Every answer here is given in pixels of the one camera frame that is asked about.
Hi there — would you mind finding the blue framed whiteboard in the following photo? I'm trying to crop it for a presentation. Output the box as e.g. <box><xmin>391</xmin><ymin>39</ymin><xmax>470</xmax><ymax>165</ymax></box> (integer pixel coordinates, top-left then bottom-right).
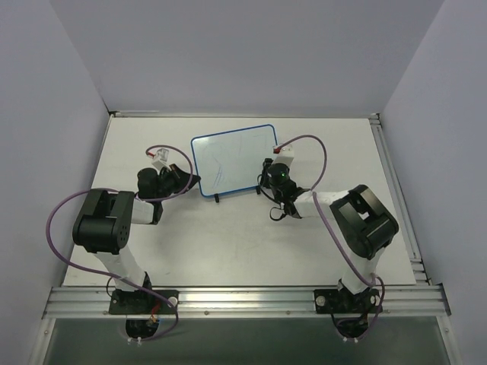
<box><xmin>190</xmin><ymin>124</ymin><xmax>278</xmax><ymax>198</ymax></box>

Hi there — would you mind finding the aluminium right side rail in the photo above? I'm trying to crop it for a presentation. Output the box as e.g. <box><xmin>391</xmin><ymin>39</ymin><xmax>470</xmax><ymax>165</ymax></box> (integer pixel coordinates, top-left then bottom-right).
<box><xmin>368</xmin><ymin>113</ymin><xmax>432</xmax><ymax>285</ymax></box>

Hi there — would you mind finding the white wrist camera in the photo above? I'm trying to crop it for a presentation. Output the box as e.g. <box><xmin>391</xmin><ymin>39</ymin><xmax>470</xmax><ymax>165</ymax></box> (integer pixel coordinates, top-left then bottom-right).
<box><xmin>272</xmin><ymin>144</ymin><xmax>294</xmax><ymax>168</ymax></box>
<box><xmin>147</xmin><ymin>148</ymin><xmax>170</xmax><ymax>170</ymax></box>

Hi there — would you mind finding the aluminium rail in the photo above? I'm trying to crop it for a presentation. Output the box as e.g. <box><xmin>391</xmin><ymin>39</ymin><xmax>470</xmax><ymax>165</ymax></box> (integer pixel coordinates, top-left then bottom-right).
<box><xmin>43</xmin><ymin>285</ymin><xmax>450</xmax><ymax>319</ymax></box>
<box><xmin>368</xmin><ymin>113</ymin><xmax>432</xmax><ymax>285</ymax></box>

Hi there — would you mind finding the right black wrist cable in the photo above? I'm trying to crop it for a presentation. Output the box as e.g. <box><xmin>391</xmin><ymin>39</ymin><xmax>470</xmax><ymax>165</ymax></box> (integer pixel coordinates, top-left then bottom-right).
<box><xmin>256</xmin><ymin>173</ymin><xmax>290</xmax><ymax>222</ymax></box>

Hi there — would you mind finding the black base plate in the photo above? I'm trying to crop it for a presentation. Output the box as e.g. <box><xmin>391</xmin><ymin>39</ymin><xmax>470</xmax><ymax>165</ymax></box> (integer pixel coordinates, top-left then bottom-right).
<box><xmin>314</xmin><ymin>288</ymin><xmax>382</xmax><ymax>315</ymax></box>
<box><xmin>108</xmin><ymin>289</ymin><xmax>176</xmax><ymax>315</ymax></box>

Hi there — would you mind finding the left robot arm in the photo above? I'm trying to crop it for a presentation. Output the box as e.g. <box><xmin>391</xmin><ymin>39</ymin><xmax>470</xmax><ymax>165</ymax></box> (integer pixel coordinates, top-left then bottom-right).
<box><xmin>72</xmin><ymin>163</ymin><xmax>201</xmax><ymax>295</ymax></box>

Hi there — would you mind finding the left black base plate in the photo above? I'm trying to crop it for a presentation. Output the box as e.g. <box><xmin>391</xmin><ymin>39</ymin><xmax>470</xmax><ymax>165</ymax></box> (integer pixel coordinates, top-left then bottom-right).
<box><xmin>108</xmin><ymin>289</ymin><xmax>176</xmax><ymax>315</ymax></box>

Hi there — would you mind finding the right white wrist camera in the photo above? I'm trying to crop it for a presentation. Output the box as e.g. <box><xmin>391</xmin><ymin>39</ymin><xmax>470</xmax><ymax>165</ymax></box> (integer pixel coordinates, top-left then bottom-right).
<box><xmin>272</xmin><ymin>144</ymin><xmax>294</xmax><ymax>168</ymax></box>

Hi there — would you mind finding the aluminium front rail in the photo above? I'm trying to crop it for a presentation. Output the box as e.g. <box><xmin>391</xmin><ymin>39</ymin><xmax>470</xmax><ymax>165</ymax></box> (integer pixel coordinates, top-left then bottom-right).
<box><xmin>43</xmin><ymin>285</ymin><xmax>450</xmax><ymax>319</ymax></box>

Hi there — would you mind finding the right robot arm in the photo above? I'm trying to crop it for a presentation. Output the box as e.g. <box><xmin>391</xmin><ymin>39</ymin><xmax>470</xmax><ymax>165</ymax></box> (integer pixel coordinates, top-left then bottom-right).
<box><xmin>258</xmin><ymin>158</ymin><xmax>399</xmax><ymax>296</ymax></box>

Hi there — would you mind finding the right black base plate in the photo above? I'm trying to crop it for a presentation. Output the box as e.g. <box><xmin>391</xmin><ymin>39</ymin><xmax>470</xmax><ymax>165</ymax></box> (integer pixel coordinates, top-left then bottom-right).
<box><xmin>314</xmin><ymin>288</ymin><xmax>382</xmax><ymax>315</ymax></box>

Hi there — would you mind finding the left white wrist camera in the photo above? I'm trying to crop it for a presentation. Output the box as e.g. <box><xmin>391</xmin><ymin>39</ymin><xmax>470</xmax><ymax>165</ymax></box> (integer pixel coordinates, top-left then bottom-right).
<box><xmin>147</xmin><ymin>148</ymin><xmax>170</xmax><ymax>170</ymax></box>

